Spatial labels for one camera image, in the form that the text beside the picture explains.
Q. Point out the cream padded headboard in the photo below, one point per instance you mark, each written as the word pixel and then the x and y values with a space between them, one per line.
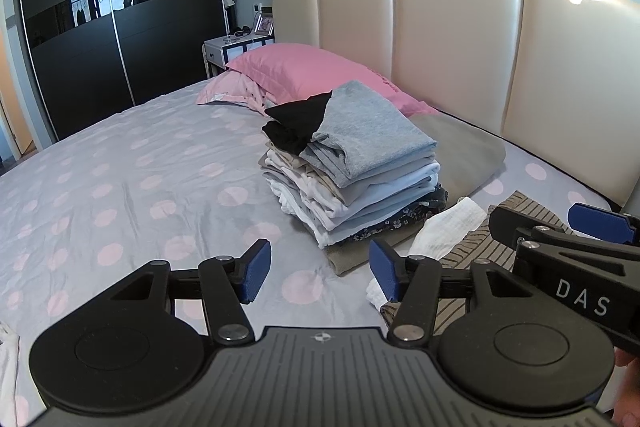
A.
pixel 450 32

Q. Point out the white textured cloth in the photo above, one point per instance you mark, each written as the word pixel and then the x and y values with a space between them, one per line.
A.
pixel 450 227

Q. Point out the white fleece garment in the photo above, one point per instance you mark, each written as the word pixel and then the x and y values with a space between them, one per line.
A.
pixel 9 362

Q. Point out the wooden door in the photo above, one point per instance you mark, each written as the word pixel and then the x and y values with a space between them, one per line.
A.
pixel 15 117

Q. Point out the bright pink pillow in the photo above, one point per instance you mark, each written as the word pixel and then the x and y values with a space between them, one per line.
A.
pixel 310 67

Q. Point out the brown striped garment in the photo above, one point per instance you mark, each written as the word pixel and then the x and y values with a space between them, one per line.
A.
pixel 470 252

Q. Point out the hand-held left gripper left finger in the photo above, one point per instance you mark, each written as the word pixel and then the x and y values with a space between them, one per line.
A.
pixel 255 269

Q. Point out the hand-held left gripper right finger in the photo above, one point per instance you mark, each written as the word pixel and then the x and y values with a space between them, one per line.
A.
pixel 385 269

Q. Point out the light pink patterned pillow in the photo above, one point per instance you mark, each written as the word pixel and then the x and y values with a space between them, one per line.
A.
pixel 230 89

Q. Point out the stack of folded clothes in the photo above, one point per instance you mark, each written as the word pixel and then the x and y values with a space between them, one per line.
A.
pixel 350 207

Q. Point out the grey shirt with black sleeves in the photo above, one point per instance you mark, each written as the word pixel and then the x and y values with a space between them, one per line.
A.
pixel 370 127

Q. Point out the grey-green cushion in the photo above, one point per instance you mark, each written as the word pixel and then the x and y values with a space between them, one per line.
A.
pixel 465 152

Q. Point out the black sliding wardrobe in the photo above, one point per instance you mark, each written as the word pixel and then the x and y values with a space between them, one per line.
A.
pixel 150 57

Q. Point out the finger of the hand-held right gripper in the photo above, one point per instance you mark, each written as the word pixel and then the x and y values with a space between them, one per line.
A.
pixel 600 222
pixel 520 224

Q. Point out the white nightstand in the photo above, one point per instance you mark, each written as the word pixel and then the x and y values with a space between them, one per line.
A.
pixel 220 52

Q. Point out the headphones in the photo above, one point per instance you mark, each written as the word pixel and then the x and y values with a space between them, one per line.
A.
pixel 240 32

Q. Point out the person's right hand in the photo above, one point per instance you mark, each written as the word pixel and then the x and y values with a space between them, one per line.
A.
pixel 630 414

